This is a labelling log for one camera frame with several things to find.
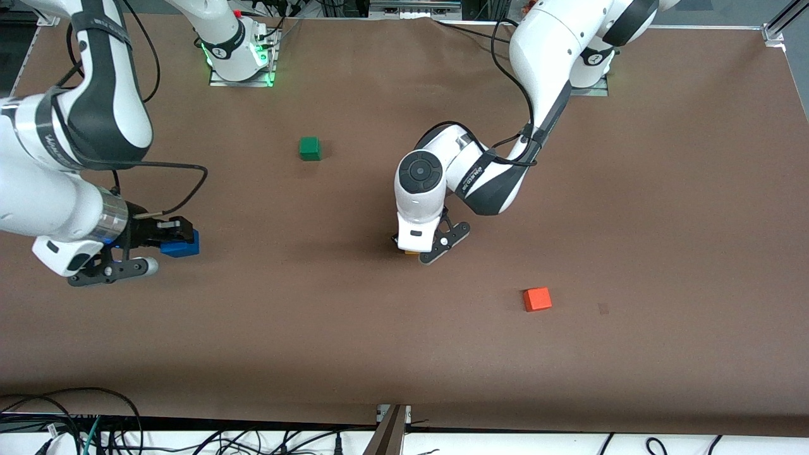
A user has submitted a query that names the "blue wooden block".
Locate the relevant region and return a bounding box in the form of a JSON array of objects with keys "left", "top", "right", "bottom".
[{"left": 160, "top": 229, "right": 200, "bottom": 258}]

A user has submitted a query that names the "table cover sheet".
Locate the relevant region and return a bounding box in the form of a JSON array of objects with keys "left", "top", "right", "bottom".
[{"left": 0, "top": 14, "right": 809, "bottom": 437}]

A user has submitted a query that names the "orange wooden block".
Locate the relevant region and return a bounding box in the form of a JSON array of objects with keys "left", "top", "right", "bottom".
[{"left": 523, "top": 287, "right": 552, "bottom": 313}]

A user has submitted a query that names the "aluminium corner profile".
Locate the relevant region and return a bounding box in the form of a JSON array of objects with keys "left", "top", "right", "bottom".
[{"left": 762, "top": 0, "right": 809, "bottom": 46}]

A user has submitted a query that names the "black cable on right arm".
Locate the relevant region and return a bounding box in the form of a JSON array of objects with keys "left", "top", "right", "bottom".
[{"left": 66, "top": 0, "right": 209, "bottom": 219}]

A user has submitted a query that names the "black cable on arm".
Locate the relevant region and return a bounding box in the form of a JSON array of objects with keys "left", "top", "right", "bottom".
[
  {"left": 417, "top": 18, "right": 544, "bottom": 168},
  {"left": 66, "top": 0, "right": 209, "bottom": 219}
]

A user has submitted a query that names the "black looped cable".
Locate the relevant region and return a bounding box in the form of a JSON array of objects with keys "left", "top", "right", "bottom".
[{"left": 0, "top": 387, "right": 145, "bottom": 455}]

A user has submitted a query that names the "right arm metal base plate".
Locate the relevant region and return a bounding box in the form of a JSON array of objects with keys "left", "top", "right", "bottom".
[{"left": 209, "top": 28, "right": 279, "bottom": 88}]

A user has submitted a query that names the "aluminium profile post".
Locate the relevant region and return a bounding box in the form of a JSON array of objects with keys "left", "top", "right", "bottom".
[{"left": 363, "top": 404, "right": 408, "bottom": 455}]

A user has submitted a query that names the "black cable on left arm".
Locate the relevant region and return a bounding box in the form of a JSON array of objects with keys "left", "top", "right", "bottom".
[{"left": 417, "top": 18, "right": 544, "bottom": 168}]

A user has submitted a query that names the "teal cable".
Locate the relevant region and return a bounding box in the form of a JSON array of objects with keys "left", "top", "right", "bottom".
[{"left": 82, "top": 417, "right": 103, "bottom": 455}]

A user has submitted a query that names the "black cable to arm base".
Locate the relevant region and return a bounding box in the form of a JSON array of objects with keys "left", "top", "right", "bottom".
[{"left": 433, "top": 19, "right": 514, "bottom": 46}]

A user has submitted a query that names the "aluminium frame bar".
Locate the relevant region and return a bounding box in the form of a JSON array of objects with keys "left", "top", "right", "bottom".
[{"left": 370, "top": 0, "right": 462, "bottom": 16}]

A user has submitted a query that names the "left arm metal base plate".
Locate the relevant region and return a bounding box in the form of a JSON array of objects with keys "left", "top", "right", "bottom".
[{"left": 569, "top": 75, "right": 611, "bottom": 97}]

